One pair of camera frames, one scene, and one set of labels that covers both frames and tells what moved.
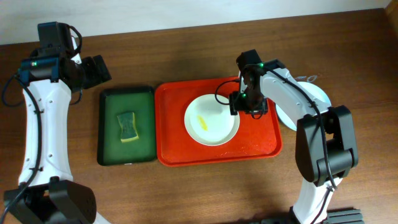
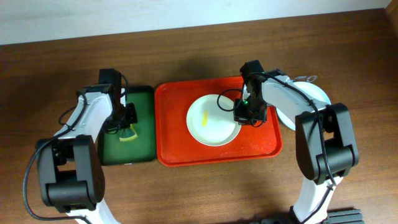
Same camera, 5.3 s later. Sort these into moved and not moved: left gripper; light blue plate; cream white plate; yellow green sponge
Moved: left gripper
Not moved: cream white plate; light blue plate; yellow green sponge
